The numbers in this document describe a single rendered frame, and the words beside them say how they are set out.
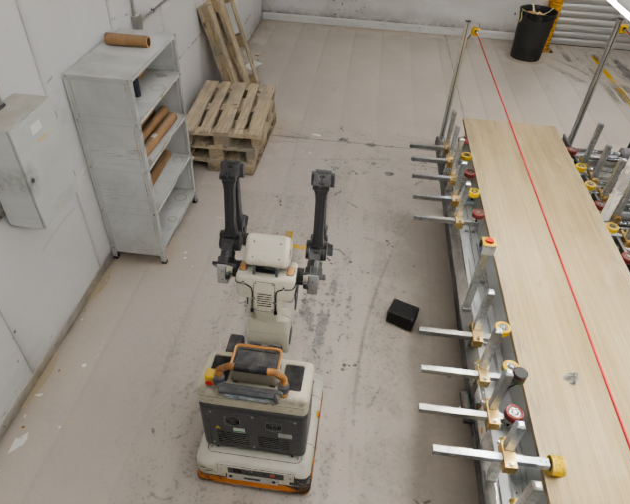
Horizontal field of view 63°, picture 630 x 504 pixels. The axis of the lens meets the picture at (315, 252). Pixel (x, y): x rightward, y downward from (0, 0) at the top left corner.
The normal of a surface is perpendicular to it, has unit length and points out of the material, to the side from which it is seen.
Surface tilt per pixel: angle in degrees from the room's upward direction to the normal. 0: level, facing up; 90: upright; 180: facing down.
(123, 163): 90
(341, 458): 0
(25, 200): 90
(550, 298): 0
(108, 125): 90
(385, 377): 0
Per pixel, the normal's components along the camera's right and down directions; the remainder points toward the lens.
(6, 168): -0.11, 0.65
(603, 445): 0.04, -0.75
